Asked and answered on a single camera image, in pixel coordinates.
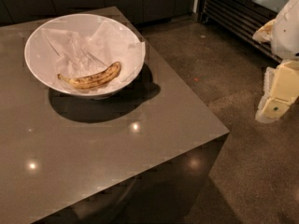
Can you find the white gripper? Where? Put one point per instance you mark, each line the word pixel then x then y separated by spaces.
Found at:
pixel 286 32

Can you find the ripe spotted yellow banana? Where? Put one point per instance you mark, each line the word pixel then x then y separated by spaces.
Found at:
pixel 95 80

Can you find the white bowl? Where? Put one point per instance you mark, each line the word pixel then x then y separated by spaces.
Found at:
pixel 38 54

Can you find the dark steel refrigerator cabinet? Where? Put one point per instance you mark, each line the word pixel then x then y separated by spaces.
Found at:
pixel 243 17

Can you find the dark cabinet row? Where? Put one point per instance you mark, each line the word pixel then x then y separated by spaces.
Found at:
pixel 137 11

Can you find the white crumpled paper liner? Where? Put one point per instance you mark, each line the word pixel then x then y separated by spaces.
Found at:
pixel 81 55

